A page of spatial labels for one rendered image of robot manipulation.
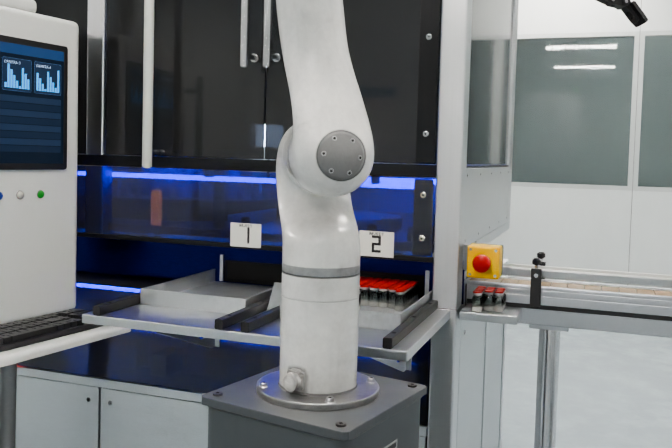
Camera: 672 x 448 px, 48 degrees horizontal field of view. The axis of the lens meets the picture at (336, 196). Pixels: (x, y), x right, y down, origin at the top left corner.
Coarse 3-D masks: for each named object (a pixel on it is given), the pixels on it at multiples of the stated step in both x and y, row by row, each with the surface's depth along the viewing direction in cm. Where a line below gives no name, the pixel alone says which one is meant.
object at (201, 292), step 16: (208, 272) 197; (144, 288) 170; (160, 288) 176; (176, 288) 182; (192, 288) 189; (208, 288) 190; (224, 288) 190; (240, 288) 191; (256, 288) 192; (272, 288) 174; (144, 304) 168; (160, 304) 167; (176, 304) 166; (192, 304) 164; (208, 304) 163; (224, 304) 162; (240, 304) 161
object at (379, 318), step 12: (420, 300) 165; (360, 312) 152; (372, 312) 151; (384, 312) 150; (396, 312) 167; (408, 312) 155; (360, 324) 152; (372, 324) 151; (384, 324) 150; (396, 324) 149
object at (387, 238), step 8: (360, 232) 178; (368, 232) 177; (376, 232) 177; (384, 232) 176; (392, 232) 176; (360, 240) 178; (368, 240) 178; (376, 240) 177; (384, 240) 176; (392, 240) 176; (360, 248) 178; (368, 248) 178; (376, 248) 177; (384, 248) 176; (392, 248) 176; (376, 256) 177; (384, 256) 176; (392, 256) 176
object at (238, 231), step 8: (232, 224) 189; (240, 224) 189; (248, 224) 188; (256, 224) 187; (232, 232) 189; (240, 232) 189; (256, 232) 187; (232, 240) 190; (240, 240) 189; (256, 240) 187
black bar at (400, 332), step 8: (432, 304) 168; (416, 312) 158; (424, 312) 160; (432, 312) 167; (408, 320) 150; (416, 320) 153; (400, 328) 143; (408, 328) 146; (392, 336) 137; (400, 336) 141; (384, 344) 136; (392, 344) 135
